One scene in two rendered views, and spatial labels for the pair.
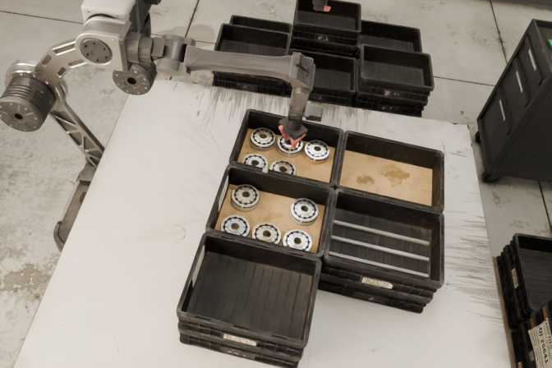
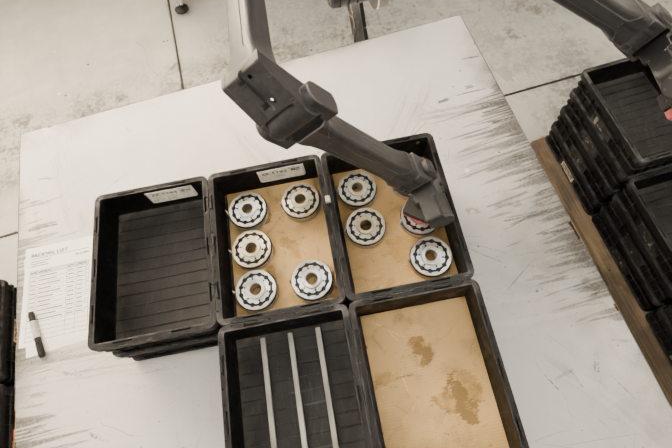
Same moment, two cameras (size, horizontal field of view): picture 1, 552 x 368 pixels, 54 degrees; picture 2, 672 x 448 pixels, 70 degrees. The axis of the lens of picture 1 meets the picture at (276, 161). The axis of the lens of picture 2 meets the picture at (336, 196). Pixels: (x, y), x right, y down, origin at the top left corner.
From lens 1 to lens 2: 1.36 m
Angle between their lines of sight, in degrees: 45
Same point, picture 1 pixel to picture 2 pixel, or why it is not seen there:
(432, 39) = not seen: outside the picture
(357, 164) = (446, 328)
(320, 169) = (404, 276)
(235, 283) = (182, 244)
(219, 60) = not seen: outside the picture
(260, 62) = (235, 28)
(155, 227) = (256, 143)
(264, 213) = (291, 234)
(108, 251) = (212, 120)
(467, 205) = not seen: outside the picture
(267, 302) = (169, 289)
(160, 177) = not seen: hidden behind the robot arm
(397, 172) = (468, 401)
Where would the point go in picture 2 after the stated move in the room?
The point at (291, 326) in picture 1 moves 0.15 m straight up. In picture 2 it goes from (146, 328) to (117, 317)
